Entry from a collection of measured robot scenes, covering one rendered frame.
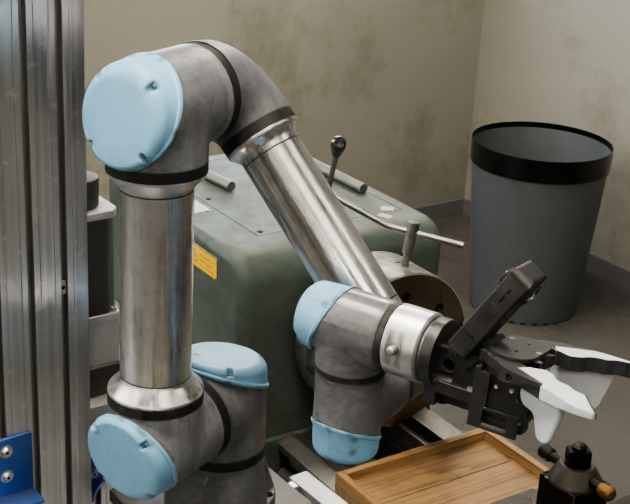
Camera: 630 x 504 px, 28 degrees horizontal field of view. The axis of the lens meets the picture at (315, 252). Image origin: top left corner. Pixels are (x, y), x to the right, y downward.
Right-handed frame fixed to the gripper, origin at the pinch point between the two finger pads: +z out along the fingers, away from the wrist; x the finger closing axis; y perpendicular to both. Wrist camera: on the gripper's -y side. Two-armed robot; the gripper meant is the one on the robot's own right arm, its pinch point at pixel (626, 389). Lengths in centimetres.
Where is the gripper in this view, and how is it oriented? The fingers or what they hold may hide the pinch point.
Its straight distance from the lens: 121.9
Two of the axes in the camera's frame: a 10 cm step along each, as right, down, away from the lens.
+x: -5.3, 1.6, -8.3
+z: 8.4, 2.4, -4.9
